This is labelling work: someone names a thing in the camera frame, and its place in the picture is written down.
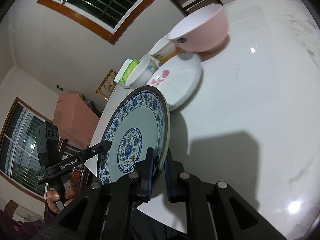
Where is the blue floral porcelain plate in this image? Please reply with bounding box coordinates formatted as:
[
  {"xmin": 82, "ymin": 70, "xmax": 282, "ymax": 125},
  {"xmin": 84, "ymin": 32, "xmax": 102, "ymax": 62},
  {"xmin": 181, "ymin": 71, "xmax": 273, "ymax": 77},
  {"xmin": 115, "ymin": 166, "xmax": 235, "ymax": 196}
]
[{"xmin": 97, "ymin": 86, "xmax": 170, "ymax": 184}]

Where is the white ribbed bowl blue base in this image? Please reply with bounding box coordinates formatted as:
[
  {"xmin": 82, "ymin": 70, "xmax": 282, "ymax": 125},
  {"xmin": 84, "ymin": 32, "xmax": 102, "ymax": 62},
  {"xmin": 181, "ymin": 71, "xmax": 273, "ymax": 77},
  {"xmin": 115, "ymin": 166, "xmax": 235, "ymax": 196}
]
[{"xmin": 125, "ymin": 57, "xmax": 158, "ymax": 89}]

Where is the white bowl orange base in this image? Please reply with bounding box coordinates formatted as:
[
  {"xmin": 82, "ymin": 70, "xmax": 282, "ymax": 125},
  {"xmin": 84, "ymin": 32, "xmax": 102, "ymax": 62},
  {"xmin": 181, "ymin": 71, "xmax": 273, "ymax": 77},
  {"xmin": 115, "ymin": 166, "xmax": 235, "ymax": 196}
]
[{"xmin": 149, "ymin": 34, "xmax": 183, "ymax": 66}]

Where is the person's left hand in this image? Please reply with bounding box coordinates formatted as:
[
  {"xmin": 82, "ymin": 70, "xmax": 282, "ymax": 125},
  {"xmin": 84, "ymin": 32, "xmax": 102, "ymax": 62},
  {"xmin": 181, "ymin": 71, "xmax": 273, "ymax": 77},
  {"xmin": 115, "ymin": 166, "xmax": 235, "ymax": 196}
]
[{"xmin": 46, "ymin": 176, "xmax": 79, "ymax": 214}]

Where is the dark wooden chair at left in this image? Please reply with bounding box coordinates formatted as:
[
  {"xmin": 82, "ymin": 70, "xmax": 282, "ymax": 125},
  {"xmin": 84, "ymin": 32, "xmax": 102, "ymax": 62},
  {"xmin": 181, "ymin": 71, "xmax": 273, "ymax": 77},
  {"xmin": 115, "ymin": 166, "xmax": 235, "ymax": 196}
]
[{"xmin": 58, "ymin": 138, "xmax": 93, "ymax": 192}]

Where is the pink cloth covered furniture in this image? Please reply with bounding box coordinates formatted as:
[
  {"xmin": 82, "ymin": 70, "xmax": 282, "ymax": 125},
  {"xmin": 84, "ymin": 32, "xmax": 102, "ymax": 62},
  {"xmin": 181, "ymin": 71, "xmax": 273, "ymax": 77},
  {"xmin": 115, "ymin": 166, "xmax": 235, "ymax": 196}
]
[{"xmin": 53, "ymin": 93, "xmax": 99, "ymax": 150}]

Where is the light wooden chair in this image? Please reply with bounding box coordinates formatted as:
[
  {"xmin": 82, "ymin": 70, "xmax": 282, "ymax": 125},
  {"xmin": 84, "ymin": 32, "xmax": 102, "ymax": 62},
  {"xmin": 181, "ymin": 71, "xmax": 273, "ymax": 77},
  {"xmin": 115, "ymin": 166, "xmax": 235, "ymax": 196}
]
[{"xmin": 95, "ymin": 69, "xmax": 116, "ymax": 101}]

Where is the green tissue pack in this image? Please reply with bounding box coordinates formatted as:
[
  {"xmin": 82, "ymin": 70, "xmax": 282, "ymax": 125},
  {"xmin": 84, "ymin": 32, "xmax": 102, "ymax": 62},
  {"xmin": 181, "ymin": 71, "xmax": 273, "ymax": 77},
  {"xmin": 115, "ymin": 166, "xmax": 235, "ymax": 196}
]
[{"xmin": 114, "ymin": 59, "xmax": 139, "ymax": 85}]

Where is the white plate with pink roses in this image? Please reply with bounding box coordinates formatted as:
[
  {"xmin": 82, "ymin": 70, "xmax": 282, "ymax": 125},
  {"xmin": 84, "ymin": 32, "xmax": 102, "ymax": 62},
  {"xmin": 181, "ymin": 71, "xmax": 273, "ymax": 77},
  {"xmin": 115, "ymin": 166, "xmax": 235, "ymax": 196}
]
[{"xmin": 147, "ymin": 53, "xmax": 202, "ymax": 111}]

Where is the pink bowl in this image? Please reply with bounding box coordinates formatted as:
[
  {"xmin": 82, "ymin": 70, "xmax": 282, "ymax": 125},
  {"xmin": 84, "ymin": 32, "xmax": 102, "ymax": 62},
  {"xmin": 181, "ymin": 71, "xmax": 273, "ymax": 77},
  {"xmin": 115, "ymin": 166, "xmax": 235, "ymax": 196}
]
[{"xmin": 168, "ymin": 4, "xmax": 229, "ymax": 53}]

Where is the window with wooden frame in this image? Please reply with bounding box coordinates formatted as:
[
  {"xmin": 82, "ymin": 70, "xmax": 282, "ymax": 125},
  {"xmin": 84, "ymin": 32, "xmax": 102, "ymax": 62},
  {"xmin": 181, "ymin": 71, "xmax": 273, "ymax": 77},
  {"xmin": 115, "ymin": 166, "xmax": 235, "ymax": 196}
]
[{"xmin": 1, "ymin": 97, "xmax": 50, "ymax": 202}]

